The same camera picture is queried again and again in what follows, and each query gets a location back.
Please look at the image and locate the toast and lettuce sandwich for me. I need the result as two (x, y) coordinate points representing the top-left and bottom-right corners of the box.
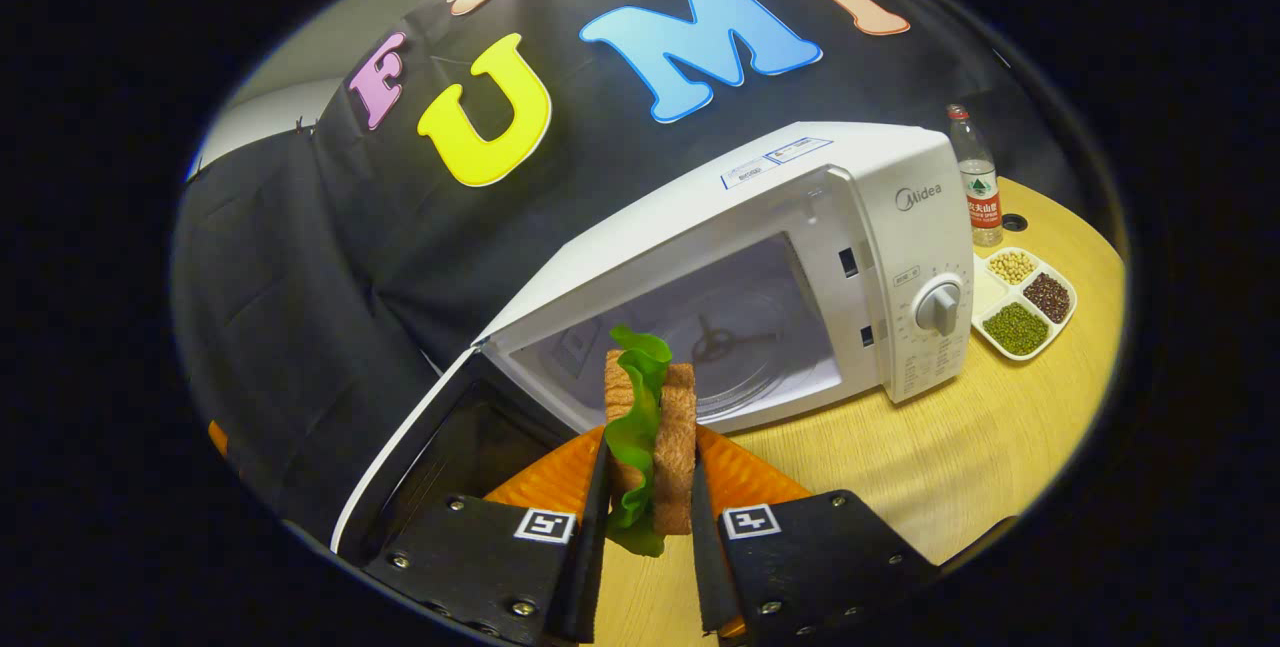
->
(603, 325), (698, 558)

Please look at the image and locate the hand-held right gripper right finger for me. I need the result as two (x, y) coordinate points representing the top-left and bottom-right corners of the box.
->
(690, 425), (936, 643)

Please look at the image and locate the red label water bottle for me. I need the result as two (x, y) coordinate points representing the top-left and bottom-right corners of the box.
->
(946, 104), (1004, 248)

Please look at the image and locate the white microwave oven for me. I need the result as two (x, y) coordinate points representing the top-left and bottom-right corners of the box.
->
(330, 121), (973, 563)

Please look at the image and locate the white divided dish of beans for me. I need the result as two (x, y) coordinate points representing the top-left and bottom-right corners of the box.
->
(972, 247), (1079, 362)

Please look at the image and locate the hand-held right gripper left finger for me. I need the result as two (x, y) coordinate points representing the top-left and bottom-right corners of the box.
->
(362, 425), (613, 646)

